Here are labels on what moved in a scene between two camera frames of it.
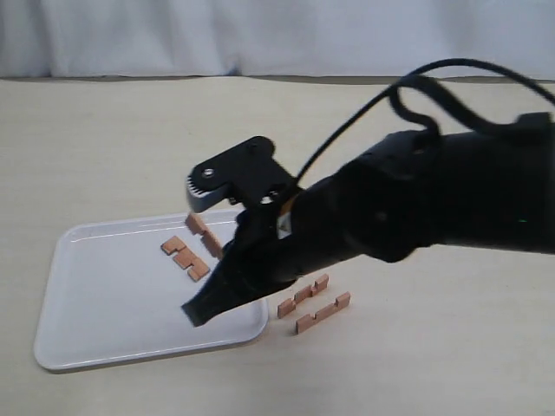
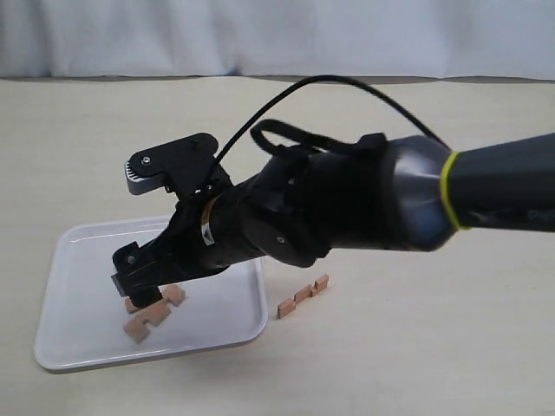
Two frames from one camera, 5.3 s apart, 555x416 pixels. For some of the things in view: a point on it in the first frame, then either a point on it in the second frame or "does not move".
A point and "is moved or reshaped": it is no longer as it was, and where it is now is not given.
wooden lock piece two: x=197 y=226 is moved or reshaped
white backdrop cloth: x=274 y=38 does not move
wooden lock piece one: x=185 y=258 is moved or reshaped
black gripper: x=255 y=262 -> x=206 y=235
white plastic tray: x=114 y=295 does not move
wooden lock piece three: x=289 y=305 does not move
